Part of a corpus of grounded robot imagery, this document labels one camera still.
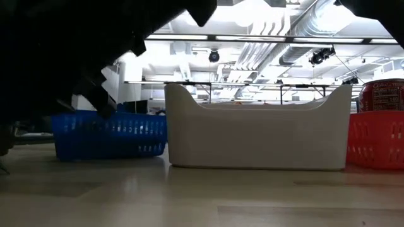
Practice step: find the white plastic tray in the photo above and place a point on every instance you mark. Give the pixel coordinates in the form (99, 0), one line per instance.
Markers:
(259, 138)

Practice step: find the black ceiling spotlight cluster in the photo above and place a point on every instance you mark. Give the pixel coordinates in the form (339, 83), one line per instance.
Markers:
(322, 55)

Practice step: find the silver ceiling air duct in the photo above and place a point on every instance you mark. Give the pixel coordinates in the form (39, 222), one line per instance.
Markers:
(315, 19)

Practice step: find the red soda can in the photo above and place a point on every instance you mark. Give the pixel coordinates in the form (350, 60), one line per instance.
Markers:
(382, 94)

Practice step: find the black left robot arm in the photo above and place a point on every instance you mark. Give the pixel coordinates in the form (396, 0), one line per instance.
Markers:
(47, 47)

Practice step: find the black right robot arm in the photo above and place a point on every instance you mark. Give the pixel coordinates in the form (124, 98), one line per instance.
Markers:
(385, 15)

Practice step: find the red plastic basket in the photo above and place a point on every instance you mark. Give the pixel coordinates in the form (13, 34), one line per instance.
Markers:
(375, 142)

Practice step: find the long ceiling light strip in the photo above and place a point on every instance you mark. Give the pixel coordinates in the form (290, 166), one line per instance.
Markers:
(176, 37)

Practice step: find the blue plastic basket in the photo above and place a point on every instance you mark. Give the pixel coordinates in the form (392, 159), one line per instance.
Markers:
(110, 138)

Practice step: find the black folding table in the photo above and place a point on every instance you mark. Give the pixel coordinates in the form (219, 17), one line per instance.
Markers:
(202, 83)
(303, 85)

